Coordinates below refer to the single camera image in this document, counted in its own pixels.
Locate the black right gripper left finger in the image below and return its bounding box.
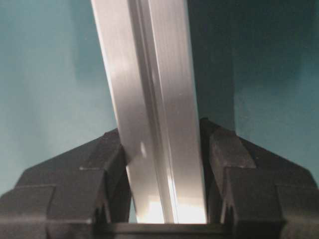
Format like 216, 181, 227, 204
0, 129, 131, 239

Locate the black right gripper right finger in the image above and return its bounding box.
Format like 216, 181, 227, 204
200, 118, 319, 239

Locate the silver aluminium extrusion rail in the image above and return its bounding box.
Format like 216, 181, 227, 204
92, 0, 207, 224

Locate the teal table cloth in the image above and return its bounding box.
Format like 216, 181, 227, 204
0, 0, 319, 192

